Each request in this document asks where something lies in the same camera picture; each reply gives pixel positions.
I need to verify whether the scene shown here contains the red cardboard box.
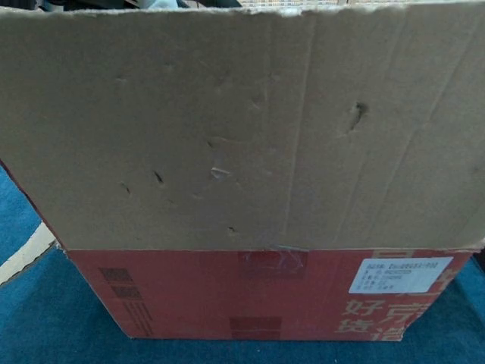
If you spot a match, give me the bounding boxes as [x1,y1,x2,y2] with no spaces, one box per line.
[0,0,485,342]

